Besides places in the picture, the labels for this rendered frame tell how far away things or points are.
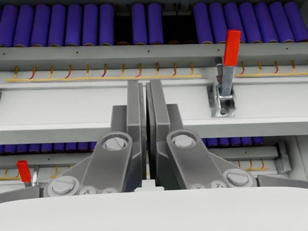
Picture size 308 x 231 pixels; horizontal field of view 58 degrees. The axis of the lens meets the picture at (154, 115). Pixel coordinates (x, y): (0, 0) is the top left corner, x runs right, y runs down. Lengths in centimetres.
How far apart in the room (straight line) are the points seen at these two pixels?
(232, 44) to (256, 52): 7
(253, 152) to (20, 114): 36
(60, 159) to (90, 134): 16
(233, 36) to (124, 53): 12
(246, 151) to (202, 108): 19
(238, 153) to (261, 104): 16
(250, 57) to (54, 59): 23
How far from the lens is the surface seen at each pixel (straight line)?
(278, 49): 37
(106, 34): 36
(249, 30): 38
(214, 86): 33
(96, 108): 32
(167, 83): 33
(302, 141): 50
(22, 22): 39
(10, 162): 51
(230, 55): 30
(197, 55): 33
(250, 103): 34
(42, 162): 49
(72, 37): 36
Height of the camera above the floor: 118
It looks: 45 degrees down
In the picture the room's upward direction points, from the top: 1 degrees clockwise
